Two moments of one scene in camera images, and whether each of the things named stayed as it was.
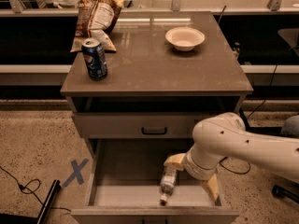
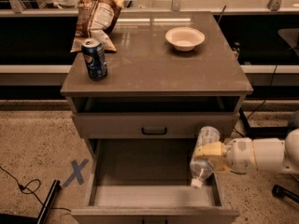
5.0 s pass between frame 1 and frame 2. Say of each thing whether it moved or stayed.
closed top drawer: stayed
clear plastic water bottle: moved
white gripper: moved
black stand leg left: stayed
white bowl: stayed
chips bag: stayed
